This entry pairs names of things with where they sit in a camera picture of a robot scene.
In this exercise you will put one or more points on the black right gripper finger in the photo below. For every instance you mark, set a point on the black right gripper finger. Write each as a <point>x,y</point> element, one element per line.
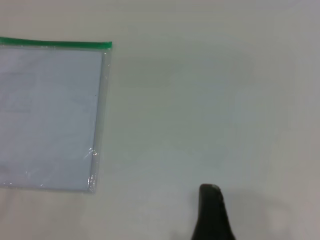
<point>212,217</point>

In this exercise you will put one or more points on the clear zip bag green zipper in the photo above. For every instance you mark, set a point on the clear zip bag green zipper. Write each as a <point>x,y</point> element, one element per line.
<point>50,112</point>

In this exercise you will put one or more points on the white paper stack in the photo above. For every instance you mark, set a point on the white paper stack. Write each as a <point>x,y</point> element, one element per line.
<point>45,120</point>

